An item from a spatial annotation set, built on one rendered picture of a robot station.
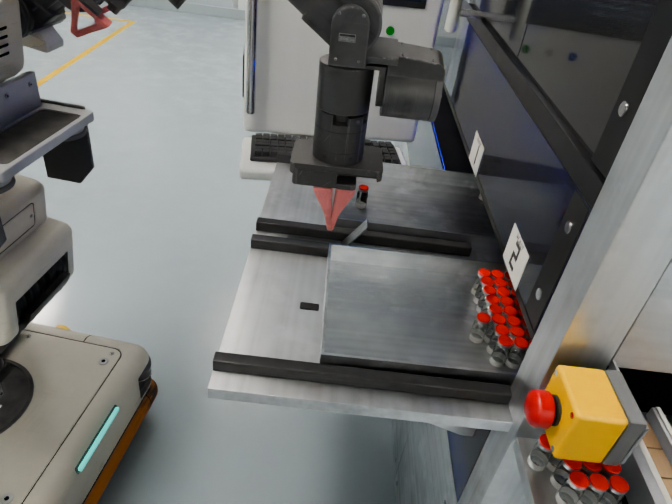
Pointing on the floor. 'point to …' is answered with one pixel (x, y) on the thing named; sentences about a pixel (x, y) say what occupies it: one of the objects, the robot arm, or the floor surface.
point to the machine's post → (596, 282)
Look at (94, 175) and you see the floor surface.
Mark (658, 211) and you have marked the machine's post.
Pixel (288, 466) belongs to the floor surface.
